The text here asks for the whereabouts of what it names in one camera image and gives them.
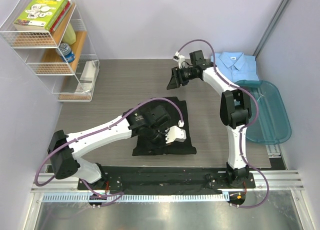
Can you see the green cover book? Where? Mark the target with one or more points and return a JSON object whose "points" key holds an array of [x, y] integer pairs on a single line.
{"points": [[39, 15]]}

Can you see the aluminium frame rail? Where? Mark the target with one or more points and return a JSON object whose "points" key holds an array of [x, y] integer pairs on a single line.
{"points": [[278, 180]]}

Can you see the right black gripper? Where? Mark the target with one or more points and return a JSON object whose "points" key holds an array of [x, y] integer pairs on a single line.
{"points": [[176, 80]]}

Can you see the white paper booklet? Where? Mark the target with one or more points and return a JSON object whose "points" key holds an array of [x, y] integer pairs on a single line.
{"points": [[87, 77]]}

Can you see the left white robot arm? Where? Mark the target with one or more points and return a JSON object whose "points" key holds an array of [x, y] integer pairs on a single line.
{"points": [[66, 151]]}

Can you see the folded light blue shirt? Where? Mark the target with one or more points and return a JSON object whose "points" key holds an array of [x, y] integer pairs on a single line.
{"points": [[236, 66]]}

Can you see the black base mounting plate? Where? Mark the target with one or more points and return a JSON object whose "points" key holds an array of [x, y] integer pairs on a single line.
{"points": [[167, 181]]}

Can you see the black long sleeve shirt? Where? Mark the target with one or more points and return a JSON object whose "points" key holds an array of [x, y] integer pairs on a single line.
{"points": [[162, 128]]}

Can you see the white slotted cable duct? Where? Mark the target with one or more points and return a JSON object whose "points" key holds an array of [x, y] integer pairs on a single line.
{"points": [[87, 197]]}

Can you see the teal plastic tray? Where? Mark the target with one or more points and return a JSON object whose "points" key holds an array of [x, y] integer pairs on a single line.
{"points": [[272, 126]]}

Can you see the red cover book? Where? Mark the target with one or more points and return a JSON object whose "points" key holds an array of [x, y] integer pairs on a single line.
{"points": [[61, 16]]}

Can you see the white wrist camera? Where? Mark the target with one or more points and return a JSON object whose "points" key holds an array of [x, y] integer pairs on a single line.
{"points": [[176, 133], [179, 58]]}

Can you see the yellow green bottle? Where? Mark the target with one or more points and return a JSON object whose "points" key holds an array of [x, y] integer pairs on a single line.
{"points": [[69, 35]]}

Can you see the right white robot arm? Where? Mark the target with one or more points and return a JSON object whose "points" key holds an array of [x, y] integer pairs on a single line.
{"points": [[235, 108]]}

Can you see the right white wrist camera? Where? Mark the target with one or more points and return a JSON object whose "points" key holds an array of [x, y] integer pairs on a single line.
{"points": [[179, 58]]}

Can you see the blue lidded jar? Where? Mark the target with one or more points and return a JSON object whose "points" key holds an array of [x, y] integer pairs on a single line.
{"points": [[65, 52]]}

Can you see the grey aluminium wall post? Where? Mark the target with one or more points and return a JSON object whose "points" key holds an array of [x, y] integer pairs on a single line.
{"points": [[271, 26]]}

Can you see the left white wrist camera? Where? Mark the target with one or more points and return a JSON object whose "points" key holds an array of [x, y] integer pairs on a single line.
{"points": [[176, 133]]}

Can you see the white wire shelf rack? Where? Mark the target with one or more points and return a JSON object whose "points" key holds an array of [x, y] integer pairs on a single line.
{"points": [[37, 49]]}

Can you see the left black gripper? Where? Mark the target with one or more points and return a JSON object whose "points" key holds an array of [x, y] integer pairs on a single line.
{"points": [[163, 141]]}

